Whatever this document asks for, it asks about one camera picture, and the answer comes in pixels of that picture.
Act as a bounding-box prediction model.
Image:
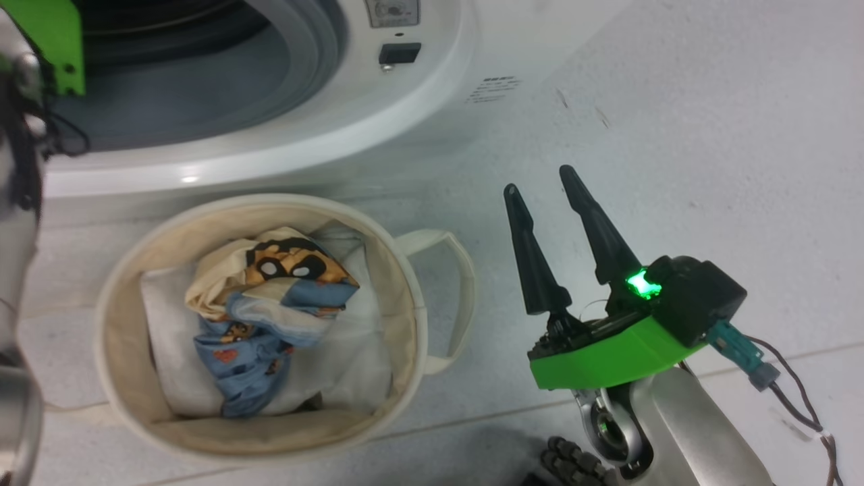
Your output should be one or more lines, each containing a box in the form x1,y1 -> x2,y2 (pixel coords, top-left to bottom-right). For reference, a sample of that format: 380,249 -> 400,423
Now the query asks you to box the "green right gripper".
503,165 -> 708,392

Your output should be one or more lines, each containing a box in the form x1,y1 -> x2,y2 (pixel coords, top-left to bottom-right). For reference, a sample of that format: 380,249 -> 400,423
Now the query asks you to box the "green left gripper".
0,0 -> 86,97

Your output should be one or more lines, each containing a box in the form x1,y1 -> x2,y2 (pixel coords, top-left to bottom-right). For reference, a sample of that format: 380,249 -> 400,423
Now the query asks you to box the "cream cartoon print garment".
184,226 -> 358,321

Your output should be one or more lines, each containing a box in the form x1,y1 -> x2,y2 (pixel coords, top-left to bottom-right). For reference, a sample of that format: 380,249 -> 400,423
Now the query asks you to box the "blue cartoon print garment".
194,277 -> 360,419

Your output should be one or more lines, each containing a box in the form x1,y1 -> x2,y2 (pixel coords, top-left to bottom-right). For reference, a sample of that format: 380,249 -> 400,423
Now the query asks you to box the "white washing machine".
37,0 -> 639,227

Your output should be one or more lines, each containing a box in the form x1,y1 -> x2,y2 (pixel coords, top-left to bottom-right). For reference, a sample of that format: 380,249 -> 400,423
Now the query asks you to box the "grey rubber door seal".
51,0 -> 348,153

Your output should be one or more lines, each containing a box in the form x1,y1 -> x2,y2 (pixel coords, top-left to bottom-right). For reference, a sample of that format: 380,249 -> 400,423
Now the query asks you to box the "cream fabric laundry basket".
93,194 -> 477,466

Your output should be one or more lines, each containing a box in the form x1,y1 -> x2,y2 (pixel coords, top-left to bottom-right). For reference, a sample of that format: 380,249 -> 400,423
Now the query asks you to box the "printed text label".
464,76 -> 522,104

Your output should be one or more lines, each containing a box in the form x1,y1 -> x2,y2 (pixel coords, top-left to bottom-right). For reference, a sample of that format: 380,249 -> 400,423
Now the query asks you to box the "grey warning sticker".
364,0 -> 421,28

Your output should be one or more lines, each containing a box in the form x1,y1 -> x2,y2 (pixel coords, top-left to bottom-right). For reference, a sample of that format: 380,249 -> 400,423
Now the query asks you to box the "white folded cloth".
140,223 -> 394,418

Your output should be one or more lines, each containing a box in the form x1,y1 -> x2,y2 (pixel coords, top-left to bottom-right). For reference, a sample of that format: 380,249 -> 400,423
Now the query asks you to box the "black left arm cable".
7,67 -> 92,213

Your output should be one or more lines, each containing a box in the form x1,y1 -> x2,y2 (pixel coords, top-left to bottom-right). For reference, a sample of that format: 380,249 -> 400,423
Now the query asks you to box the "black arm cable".
523,435 -> 622,486
7,67 -> 92,213

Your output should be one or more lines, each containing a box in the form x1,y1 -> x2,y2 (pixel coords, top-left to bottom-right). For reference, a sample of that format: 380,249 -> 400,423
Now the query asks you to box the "teal plug right camera cable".
707,319 -> 844,486

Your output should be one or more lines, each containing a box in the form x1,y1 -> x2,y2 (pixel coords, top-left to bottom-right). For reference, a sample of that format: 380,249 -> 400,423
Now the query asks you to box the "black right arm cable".
523,435 -> 622,486

